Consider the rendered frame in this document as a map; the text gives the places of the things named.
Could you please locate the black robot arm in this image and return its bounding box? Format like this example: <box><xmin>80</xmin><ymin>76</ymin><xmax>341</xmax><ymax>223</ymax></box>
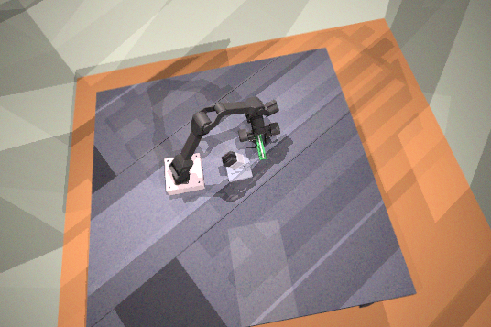
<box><xmin>169</xmin><ymin>96</ymin><xmax>279</xmax><ymax>185</ymax></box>

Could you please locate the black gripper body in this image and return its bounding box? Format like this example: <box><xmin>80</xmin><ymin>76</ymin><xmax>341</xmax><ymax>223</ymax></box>
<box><xmin>238</xmin><ymin>120</ymin><xmax>280</xmax><ymax>142</ymax></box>

